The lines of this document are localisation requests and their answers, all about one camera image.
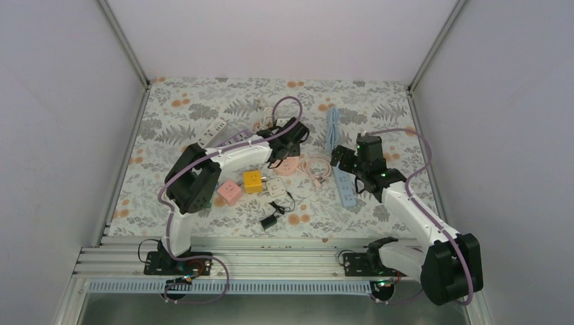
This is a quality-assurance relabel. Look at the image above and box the white power strip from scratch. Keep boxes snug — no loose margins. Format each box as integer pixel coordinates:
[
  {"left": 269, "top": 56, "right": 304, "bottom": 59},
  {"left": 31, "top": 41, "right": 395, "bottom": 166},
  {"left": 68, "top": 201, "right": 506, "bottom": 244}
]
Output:
[{"left": 196, "top": 118, "right": 227, "bottom": 148}]

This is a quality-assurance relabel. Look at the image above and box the white cube adapter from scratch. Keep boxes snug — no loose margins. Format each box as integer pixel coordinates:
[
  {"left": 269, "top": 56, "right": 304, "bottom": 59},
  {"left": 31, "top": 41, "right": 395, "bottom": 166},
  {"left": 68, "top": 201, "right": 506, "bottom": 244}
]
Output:
[{"left": 265, "top": 178, "right": 287, "bottom": 198}]

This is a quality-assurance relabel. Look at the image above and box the black power adapter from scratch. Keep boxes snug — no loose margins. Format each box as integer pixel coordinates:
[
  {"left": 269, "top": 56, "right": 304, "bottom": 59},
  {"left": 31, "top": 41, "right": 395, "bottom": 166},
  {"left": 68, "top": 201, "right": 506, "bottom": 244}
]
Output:
[{"left": 260, "top": 192, "right": 296, "bottom": 230}]

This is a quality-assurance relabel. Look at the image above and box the white coiled cable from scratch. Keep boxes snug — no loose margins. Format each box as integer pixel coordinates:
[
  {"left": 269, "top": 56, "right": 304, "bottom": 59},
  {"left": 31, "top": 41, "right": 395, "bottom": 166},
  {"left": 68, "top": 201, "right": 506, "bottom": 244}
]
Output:
[{"left": 253, "top": 99, "right": 277, "bottom": 133}]

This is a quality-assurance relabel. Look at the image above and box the pink cube socket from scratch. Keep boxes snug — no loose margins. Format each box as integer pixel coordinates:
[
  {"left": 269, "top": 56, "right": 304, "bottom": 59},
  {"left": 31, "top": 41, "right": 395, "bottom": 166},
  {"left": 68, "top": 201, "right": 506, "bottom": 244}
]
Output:
[{"left": 217, "top": 180, "right": 243, "bottom": 207}]

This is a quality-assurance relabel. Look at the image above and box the blue power strip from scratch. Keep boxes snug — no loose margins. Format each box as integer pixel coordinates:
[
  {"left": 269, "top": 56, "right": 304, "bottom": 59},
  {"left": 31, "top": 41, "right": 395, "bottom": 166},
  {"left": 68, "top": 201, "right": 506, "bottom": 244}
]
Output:
[{"left": 333, "top": 167, "right": 357, "bottom": 208}]

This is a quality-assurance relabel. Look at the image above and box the yellow cube socket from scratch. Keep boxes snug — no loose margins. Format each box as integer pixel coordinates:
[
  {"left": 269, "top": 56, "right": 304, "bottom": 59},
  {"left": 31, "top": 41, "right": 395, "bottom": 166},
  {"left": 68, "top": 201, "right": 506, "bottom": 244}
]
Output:
[{"left": 243, "top": 170, "right": 263, "bottom": 194}]

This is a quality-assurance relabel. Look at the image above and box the purple power strip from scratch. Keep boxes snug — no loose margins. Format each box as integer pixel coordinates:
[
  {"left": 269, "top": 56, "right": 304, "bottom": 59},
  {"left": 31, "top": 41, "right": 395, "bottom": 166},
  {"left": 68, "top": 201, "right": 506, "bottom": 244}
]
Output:
[{"left": 218, "top": 129, "right": 253, "bottom": 147}]

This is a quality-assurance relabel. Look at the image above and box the floral table mat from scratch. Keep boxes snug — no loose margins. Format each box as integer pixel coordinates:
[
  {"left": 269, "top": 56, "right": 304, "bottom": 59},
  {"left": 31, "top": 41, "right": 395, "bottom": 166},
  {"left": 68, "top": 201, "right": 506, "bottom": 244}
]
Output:
[{"left": 110, "top": 77, "right": 443, "bottom": 240}]

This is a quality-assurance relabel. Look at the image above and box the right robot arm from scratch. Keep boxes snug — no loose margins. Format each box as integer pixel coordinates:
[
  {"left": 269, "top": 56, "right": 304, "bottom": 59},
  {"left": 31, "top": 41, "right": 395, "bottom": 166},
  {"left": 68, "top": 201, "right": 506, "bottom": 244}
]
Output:
[{"left": 330, "top": 135, "right": 483, "bottom": 305}]

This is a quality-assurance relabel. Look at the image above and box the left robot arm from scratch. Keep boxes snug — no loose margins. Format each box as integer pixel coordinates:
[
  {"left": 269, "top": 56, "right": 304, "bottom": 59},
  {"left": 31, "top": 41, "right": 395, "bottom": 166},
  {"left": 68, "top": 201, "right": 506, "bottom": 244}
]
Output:
[{"left": 143, "top": 117, "right": 309, "bottom": 275}]

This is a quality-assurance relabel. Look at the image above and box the aluminium rail base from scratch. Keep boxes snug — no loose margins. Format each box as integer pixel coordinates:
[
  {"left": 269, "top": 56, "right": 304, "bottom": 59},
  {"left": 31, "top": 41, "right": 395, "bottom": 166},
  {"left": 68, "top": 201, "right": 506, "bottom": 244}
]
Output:
[{"left": 71, "top": 238, "right": 479, "bottom": 297}]

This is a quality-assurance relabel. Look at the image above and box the pink round power socket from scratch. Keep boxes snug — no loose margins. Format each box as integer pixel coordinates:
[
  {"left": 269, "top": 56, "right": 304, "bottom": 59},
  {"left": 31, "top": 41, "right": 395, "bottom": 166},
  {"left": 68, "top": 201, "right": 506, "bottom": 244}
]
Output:
[{"left": 274, "top": 156, "right": 300, "bottom": 177}]

